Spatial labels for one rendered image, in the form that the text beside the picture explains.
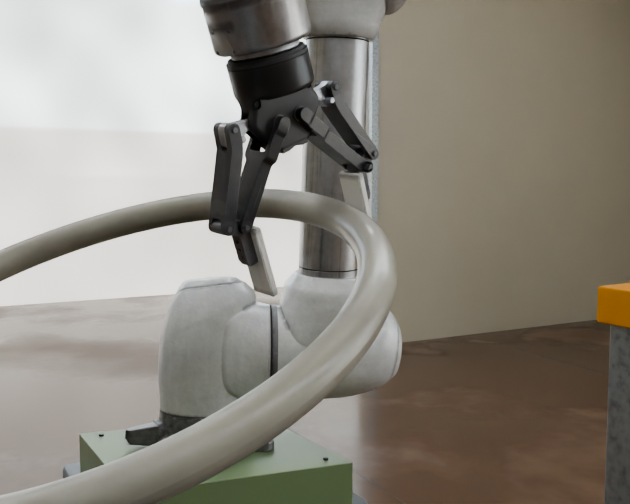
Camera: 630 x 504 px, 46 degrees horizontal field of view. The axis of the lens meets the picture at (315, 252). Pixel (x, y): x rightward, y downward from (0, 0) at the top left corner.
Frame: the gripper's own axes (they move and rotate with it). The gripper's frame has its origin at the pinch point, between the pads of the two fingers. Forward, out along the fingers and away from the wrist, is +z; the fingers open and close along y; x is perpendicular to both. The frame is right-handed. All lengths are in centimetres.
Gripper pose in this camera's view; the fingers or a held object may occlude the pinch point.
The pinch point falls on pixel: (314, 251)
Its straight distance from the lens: 74.7
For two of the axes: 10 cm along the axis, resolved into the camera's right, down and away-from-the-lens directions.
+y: -7.2, 4.2, -5.5
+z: 2.2, 8.9, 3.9
